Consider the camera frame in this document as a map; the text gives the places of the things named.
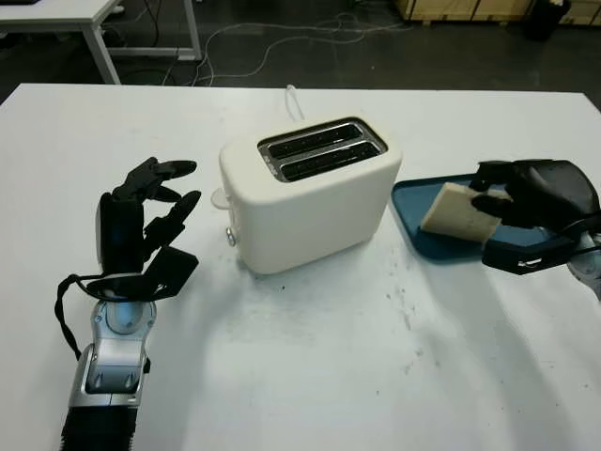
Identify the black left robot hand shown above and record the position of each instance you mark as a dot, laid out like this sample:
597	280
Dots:
119	235

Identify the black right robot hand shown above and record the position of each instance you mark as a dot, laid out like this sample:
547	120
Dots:
554	192

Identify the white bread slice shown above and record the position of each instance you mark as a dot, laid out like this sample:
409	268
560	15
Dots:
451	211

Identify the white toaster lever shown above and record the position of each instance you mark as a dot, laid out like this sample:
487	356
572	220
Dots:
218	198

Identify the silver toaster knob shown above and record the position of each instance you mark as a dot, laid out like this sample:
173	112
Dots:
230	236

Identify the dark blue plastic tray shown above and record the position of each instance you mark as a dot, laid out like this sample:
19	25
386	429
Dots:
413	206

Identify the cream white toaster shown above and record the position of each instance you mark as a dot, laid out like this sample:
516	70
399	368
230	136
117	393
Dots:
305	211

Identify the black bin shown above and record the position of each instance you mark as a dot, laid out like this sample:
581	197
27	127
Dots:
547	21

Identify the wooden crate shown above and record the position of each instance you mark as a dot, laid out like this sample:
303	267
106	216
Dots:
446	9

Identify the white desk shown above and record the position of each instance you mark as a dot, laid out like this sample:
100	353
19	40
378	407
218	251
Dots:
56	19

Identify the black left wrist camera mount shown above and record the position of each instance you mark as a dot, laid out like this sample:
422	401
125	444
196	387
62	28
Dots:
171	270

